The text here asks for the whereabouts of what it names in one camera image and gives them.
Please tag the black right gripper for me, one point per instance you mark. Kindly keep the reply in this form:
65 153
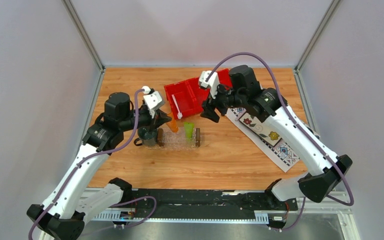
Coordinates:
209 105

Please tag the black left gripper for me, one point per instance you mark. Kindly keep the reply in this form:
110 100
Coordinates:
160 118

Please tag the orange toothpaste tube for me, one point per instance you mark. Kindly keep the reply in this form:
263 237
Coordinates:
172 124

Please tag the dark grey mug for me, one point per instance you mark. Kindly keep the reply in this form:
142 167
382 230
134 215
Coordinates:
146 137

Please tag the green toothpaste tube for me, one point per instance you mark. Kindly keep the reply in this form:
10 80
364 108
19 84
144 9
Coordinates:
188 129

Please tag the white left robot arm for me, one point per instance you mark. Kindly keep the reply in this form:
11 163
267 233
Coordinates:
86 159

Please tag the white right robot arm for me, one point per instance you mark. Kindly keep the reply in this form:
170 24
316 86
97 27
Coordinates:
325 168

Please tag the white toothbrush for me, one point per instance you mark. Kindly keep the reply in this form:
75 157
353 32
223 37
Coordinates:
179 113

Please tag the clear textured acrylic tray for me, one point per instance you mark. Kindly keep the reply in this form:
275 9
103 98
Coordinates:
177 141

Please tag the red three-compartment bin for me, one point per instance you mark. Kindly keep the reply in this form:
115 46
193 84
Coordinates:
189 97

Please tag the floral square plate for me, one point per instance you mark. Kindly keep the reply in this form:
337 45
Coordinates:
261 130

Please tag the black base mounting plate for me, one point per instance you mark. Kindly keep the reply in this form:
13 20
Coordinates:
187 204

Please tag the patterned white cloth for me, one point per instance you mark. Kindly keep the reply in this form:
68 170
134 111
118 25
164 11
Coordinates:
282 154

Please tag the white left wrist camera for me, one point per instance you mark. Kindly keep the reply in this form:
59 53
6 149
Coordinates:
153 99

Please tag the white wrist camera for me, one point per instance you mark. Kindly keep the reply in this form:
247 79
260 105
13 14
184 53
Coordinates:
153 99
209 81

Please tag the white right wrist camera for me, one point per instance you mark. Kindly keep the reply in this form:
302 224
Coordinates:
209 81

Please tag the aluminium frame rail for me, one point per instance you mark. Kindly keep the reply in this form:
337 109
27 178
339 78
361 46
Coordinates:
271 219

